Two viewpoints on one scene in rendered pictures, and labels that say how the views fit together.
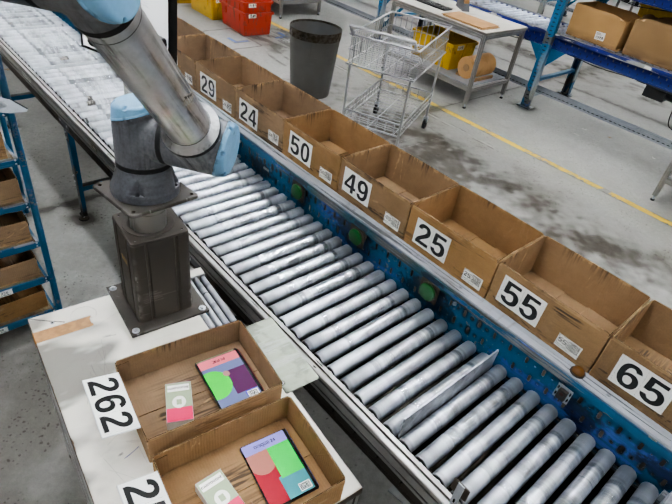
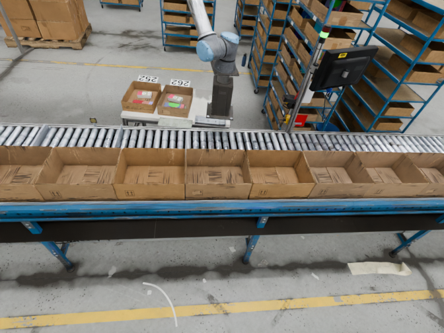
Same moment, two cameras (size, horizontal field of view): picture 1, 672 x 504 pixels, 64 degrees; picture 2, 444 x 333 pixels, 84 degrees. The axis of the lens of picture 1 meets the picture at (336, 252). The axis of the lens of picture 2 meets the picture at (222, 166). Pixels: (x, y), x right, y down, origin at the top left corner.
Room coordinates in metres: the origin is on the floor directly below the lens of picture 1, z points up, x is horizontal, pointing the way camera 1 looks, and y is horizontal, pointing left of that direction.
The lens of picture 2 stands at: (2.57, -1.04, 2.16)
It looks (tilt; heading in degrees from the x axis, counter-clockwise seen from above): 47 degrees down; 126
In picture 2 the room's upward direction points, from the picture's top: 8 degrees clockwise
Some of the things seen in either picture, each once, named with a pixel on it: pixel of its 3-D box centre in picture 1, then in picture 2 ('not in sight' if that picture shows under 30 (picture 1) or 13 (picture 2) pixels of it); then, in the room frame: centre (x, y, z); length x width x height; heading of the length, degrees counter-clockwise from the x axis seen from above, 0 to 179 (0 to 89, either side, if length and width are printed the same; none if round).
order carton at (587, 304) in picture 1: (564, 298); (85, 174); (1.40, -0.78, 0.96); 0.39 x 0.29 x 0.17; 47
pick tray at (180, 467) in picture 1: (249, 478); (143, 96); (0.70, 0.12, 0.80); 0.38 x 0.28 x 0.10; 129
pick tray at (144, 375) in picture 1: (199, 383); (176, 100); (0.95, 0.32, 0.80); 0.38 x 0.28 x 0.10; 129
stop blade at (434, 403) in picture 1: (451, 390); (116, 147); (1.11, -0.42, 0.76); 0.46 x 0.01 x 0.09; 137
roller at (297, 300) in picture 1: (323, 288); (195, 151); (1.53, 0.02, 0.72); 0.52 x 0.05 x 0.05; 137
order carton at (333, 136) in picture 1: (334, 148); (275, 174); (2.22, 0.08, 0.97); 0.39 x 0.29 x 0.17; 47
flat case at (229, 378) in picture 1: (230, 379); (174, 108); (1.00, 0.24, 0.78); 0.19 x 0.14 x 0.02; 39
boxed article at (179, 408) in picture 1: (179, 404); (175, 98); (0.89, 0.36, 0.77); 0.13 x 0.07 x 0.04; 22
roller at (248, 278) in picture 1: (292, 260); (219, 152); (1.67, 0.16, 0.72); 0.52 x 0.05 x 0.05; 137
